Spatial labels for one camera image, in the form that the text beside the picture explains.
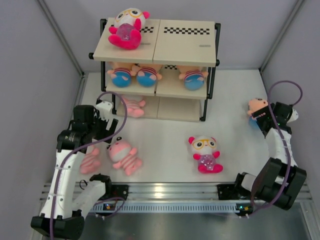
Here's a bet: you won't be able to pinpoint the boy plush striped shirt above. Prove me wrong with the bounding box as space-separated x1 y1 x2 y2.
107 61 136 88
246 97 270 129
177 65 209 91

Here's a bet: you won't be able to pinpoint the pink striped frog plush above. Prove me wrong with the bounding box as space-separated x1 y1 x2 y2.
122 94 146 118
106 136 143 176
79 147 101 175

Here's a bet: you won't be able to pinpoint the pink white glasses plush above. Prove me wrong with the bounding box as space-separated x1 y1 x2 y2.
108 8 150 50
188 135 224 174

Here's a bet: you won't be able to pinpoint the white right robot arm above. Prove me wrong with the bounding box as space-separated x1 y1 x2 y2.
233 102 307 210

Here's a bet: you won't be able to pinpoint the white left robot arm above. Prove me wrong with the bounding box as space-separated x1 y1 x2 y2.
30 105 119 240

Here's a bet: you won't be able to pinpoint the beige three-tier shelf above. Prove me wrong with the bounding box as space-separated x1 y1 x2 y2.
89 18 221 122

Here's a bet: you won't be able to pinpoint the boy plush blue pants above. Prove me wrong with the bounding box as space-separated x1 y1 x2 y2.
132 63 163 87

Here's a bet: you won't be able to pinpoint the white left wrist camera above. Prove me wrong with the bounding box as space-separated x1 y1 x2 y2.
95 99 113 120

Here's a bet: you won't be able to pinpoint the aluminium rail base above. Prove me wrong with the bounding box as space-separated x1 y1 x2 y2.
39 181 313 221

